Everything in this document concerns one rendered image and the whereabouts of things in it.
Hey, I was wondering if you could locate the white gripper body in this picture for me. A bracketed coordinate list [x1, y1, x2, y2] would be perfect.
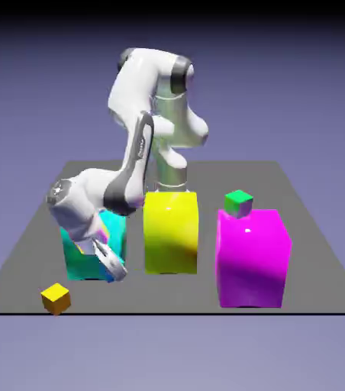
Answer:
[92, 238, 128, 282]

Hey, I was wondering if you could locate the small yellow cube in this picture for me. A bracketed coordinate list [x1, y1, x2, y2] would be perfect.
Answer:
[40, 282, 72, 316]

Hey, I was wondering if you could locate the small green cube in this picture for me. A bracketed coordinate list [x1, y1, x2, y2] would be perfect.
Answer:
[224, 189, 254, 220]

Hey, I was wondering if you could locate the large cyan box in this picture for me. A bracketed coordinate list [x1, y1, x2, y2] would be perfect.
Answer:
[60, 209, 127, 281]

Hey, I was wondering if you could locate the large yellow box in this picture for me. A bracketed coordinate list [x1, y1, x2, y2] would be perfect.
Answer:
[143, 191, 198, 275]

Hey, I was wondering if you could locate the large magenta box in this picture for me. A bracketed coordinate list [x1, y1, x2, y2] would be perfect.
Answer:
[215, 208, 293, 309]

